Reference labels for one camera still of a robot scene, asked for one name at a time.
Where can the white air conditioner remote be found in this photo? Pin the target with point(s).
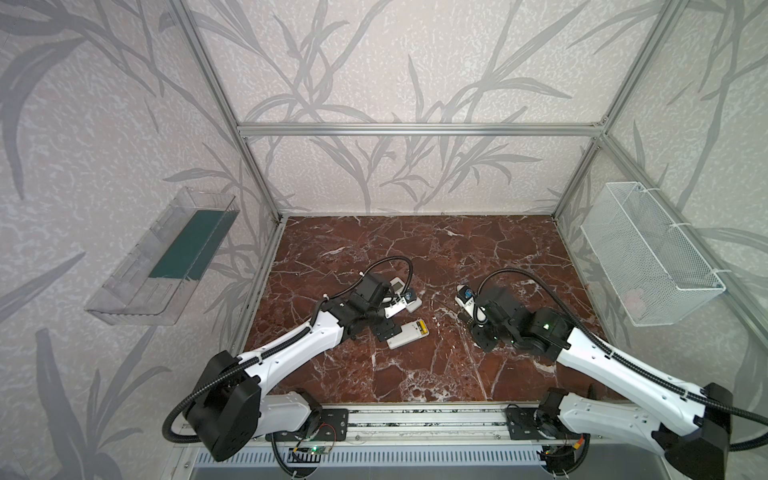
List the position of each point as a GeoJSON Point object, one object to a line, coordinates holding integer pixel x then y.
{"type": "Point", "coordinates": [397, 286]}

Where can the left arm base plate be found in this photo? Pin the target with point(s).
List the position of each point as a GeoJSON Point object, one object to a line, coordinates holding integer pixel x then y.
{"type": "Point", "coordinates": [330, 425]}

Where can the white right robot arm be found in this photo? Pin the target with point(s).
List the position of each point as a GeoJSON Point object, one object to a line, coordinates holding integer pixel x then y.
{"type": "Point", "coordinates": [656, 414]}

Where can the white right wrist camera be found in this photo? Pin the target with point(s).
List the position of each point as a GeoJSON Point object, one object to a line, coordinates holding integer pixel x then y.
{"type": "Point", "coordinates": [468, 313]}

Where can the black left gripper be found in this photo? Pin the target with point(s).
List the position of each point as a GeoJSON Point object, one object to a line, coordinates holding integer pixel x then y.
{"type": "Point", "coordinates": [384, 323]}

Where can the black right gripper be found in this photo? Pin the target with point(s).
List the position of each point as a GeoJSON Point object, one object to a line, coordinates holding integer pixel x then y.
{"type": "Point", "coordinates": [480, 327]}

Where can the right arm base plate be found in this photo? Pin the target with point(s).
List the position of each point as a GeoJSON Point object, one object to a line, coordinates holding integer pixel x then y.
{"type": "Point", "coordinates": [527, 423]}

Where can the white remote control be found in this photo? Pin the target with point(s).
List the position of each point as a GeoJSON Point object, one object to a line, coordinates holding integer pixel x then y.
{"type": "Point", "coordinates": [410, 333]}

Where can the clear plastic wall bin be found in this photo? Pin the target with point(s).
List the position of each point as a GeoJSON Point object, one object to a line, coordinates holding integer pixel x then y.
{"type": "Point", "coordinates": [155, 281]}

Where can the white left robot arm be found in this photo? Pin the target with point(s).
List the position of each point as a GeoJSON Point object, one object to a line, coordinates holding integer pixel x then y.
{"type": "Point", "coordinates": [232, 401]}

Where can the pink object in basket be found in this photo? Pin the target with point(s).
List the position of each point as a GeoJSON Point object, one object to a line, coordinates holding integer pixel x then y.
{"type": "Point", "coordinates": [634, 302]}

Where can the aluminium front rail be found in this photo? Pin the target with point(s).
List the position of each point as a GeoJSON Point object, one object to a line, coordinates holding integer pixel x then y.
{"type": "Point", "coordinates": [420, 423]}

